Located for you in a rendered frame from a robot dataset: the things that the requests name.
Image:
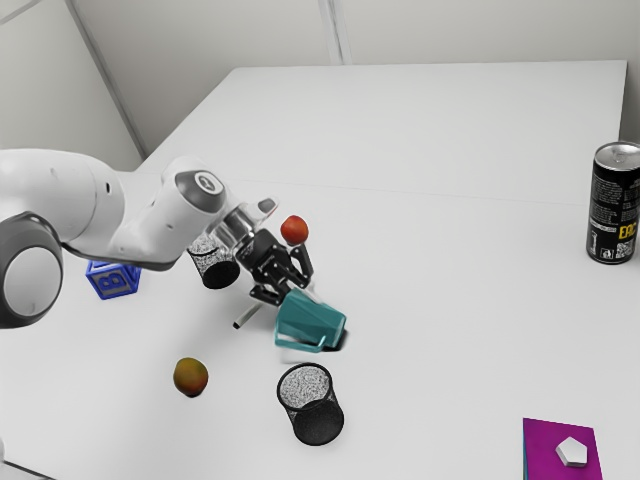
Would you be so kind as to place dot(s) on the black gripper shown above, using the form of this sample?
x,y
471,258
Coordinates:
x,y
267,260

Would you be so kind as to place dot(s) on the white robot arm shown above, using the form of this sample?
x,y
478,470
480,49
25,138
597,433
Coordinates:
x,y
75,200

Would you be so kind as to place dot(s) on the teal faceted mug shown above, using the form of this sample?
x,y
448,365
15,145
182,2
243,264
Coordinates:
x,y
307,317

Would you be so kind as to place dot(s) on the white pen black tip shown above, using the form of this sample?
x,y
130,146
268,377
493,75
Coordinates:
x,y
246,316

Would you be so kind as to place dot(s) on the red round fruit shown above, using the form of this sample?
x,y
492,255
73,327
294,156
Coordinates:
x,y
294,229

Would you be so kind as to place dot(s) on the black mesh pen holder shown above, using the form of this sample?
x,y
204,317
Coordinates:
x,y
312,405
216,270

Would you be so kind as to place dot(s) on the orange green mango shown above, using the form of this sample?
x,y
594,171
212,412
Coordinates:
x,y
190,376

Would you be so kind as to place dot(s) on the blue letter block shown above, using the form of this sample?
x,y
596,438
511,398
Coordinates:
x,y
112,282

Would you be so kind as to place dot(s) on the magenta flat book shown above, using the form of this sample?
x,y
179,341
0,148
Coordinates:
x,y
542,450

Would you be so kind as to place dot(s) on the white pentagon block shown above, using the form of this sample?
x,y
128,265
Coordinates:
x,y
571,451

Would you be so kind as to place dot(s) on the black drink can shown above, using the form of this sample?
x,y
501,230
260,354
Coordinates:
x,y
614,210

